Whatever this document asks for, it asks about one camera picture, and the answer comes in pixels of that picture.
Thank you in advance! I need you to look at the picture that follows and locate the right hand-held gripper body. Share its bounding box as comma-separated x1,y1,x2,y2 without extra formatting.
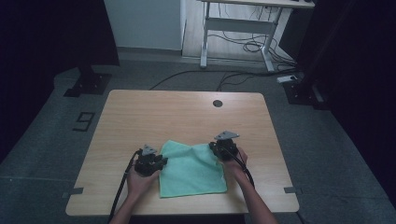
213,130,241,161

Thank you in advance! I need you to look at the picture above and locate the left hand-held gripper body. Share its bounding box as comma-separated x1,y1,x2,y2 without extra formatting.
134,144,163,177

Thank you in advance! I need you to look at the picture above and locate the green cloth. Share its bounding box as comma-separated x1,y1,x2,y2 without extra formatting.
158,139,229,199

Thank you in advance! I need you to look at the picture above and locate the person's right hand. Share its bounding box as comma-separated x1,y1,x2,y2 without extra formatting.
221,147,249,178

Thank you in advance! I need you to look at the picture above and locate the person's left hand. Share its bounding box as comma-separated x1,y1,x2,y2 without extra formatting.
127,164,161,198

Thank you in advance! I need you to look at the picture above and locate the grey tape strip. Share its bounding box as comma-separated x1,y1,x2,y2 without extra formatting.
283,186,304,196

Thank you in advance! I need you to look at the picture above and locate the white power strip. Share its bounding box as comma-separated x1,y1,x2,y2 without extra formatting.
276,75,299,84

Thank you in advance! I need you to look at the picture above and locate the black stand base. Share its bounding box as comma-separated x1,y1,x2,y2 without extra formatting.
282,77,325,110
63,64,113,98

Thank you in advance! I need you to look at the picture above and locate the dark curtain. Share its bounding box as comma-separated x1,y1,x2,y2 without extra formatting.
0,0,121,164
279,0,396,206

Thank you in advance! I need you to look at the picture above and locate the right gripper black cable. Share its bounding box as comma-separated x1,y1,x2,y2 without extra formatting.
224,147,256,189

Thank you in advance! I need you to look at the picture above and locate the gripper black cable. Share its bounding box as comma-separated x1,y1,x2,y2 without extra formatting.
107,148,143,224
224,147,256,189

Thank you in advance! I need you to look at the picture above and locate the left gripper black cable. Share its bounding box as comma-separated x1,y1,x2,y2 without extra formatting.
107,148,143,224

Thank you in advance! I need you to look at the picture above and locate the long black floor cable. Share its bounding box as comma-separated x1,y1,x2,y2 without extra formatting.
148,69,283,91

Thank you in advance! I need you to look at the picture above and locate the tangle of black cables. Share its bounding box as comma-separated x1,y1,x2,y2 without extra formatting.
207,3,297,69

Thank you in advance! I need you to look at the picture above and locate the white desk frame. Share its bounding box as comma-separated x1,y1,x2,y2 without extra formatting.
197,0,316,73

